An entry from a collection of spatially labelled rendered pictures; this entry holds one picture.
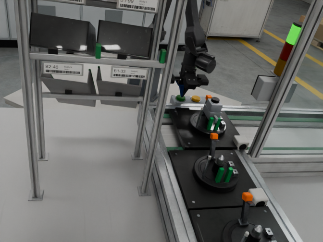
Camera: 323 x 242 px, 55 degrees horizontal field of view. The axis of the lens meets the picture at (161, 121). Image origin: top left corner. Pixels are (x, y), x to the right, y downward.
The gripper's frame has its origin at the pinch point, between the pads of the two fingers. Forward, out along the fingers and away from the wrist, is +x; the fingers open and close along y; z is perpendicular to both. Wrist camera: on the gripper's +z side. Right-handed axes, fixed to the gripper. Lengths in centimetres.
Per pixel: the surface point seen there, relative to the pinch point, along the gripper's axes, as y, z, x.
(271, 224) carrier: 8, 66, 4
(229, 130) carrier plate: 13.1, 23.2, 3.8
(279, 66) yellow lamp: 15.0, 33.8, -28.0
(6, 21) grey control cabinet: -123, -264, 69
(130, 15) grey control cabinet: 20, -287, 53
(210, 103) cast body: 2.3, 22.6, -7.4
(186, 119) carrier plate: -2.5, 16.5, 3.9
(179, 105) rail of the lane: -2.0, 5.0, 5.0
